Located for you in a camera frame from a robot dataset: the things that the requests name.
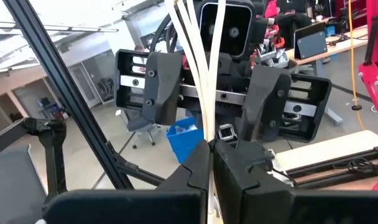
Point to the grey tablet stand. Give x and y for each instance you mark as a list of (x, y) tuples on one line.
[(311, 45)]

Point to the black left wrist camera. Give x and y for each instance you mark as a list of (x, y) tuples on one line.
[(229, 31)]

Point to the black aluminium rig frame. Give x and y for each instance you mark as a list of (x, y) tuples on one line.
[(67, 93)]

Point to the grey panel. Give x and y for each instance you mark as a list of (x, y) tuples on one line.
[(15, 186)]

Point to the wooden desk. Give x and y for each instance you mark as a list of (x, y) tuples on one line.
[(332, 49)]

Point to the blue plastic crate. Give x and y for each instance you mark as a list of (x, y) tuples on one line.
[(186, 143)]

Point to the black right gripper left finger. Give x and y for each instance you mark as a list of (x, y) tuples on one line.
[(195, 174)]

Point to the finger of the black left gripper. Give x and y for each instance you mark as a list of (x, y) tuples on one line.
[(162, 90), (266, 99)]

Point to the grey office chair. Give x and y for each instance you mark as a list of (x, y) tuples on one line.
[(139, 126)]

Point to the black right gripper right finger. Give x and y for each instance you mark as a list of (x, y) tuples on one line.
[(235, 177)]

